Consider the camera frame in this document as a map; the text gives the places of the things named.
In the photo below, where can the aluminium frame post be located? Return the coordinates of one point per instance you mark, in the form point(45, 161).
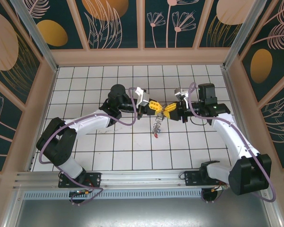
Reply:
point(38, 40)
point(239, 35)

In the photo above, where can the wall panel with single flower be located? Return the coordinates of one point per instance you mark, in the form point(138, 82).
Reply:
point(2, 123)

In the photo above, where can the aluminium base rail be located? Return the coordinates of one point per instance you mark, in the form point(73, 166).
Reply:
point(144, 179)

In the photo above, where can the wall panel with orange circle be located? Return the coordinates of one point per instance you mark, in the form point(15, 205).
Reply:
point(106, 23)

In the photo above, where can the wall panel with yellow oval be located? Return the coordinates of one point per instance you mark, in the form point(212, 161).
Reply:
point(61, 19)

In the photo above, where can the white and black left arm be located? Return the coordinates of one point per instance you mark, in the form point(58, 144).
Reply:
point(90, 123)

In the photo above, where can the wall panel with orange oval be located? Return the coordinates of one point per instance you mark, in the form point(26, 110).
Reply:
point(269, 47)

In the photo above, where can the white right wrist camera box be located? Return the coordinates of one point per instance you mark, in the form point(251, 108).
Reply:
point(180, 92)

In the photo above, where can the wall panel with cream oval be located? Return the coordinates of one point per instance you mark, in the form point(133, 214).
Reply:
point(9, 47)

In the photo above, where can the wall panel with pink flowers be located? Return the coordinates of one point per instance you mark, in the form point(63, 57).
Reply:
point(172, 23)

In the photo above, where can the grey metal sheet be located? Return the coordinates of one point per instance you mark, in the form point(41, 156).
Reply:
point(142, 212)

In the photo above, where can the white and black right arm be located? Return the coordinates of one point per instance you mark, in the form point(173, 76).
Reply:
point(227, 134)

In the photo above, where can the wall panel with feather lines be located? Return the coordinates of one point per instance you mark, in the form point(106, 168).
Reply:
point(279, 125)

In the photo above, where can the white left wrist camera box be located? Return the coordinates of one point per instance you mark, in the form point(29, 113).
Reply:
point(143, 98)

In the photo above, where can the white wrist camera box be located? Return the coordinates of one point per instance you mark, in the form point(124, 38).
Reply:
point(180, 92)
point(143, 98)

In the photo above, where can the red key tag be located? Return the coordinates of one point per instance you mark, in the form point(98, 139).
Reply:
point(156, 136)

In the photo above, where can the wall panel with cream circle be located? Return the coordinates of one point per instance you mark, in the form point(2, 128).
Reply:
point(222, 21)

